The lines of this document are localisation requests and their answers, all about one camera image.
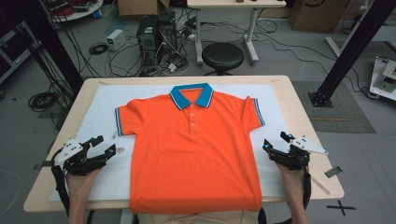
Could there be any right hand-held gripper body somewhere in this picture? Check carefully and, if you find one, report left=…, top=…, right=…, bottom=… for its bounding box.
left=269, top=135, right=330, bottom=172

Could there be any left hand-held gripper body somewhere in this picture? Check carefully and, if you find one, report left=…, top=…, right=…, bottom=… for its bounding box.
left=54, top=138, right=108, bottom=177

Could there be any orange polo shirt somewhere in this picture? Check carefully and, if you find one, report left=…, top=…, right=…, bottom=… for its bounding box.
left=114, top=82, right=266, bottom=216

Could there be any person's right hand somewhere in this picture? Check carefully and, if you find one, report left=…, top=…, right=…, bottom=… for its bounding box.
left=275, top=161, right=307, bottom=200

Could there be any person's left hand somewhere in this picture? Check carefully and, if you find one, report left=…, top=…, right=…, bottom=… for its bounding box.
left=64, top=167, right=103, bottom=201

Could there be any grey tape piece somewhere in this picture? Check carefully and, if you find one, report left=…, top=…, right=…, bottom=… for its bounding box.
left=324, top=165, right=344, bottom=179
left=32, top=160, right=54, bottom=172

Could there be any thin wooden stick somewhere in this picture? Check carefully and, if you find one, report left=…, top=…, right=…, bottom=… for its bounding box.
left=310, top=176, right=331, bottom=196

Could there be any white foam mat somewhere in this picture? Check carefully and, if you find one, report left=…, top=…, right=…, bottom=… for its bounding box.
left=49, top=83, right=309, bottom=203

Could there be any grey floor mat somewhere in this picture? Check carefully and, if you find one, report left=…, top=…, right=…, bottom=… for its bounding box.
left=290, top=79, right=377, bottom=134

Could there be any black tape cross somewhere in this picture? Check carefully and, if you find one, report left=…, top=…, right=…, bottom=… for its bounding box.
left=326, top=200, right=357, bottom=217

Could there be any black round stool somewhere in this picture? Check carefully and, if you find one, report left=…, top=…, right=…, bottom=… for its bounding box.
left=201, top=42, right=246, bottom=77

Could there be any small white box device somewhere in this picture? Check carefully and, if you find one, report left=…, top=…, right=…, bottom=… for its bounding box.
left=106, top=28, right=127, bottom=51

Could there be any black computer tower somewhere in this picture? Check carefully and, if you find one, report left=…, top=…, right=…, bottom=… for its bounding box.
left=157, top=12, right=179, bottom=63
left=135, top=15, right=159, bottom=74

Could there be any black metal stand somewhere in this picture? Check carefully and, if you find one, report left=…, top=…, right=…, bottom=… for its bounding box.
left=0, top=0, right=85, bottom=94
left=307, top=0, right=396, bottom=108

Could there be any white machine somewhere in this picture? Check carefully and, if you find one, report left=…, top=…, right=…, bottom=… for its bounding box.
left=369, top=55, right=396, bottom=102

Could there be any cardboard box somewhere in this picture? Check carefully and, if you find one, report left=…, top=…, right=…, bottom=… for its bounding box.
left=289, top=0, right=351, bottom=34
left=117, top=0, right=171, bottom=17

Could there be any round white table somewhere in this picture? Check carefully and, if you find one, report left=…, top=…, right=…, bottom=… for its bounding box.
left=46, top=0, right=105, bottom=23

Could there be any white desk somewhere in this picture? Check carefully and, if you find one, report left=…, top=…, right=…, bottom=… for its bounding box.
left=186, top=0, right=288, bottom=66

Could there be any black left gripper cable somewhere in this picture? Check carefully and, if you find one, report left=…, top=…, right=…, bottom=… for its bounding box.
left=50, top=147, right=72, bottom=217

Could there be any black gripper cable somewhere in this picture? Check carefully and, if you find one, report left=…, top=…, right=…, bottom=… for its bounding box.
left=50, top=147, right=72, bottom=217
left=301, top=167, right=313, bottom=213

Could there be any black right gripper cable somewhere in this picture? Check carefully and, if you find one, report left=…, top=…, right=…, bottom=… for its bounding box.
left=301, top=167, right=313, bottom=213

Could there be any coil of black cable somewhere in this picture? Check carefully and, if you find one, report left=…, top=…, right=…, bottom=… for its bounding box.
left=27, top=91, right=60, bottom=113
left=88, top=42, right=110, bottom=56

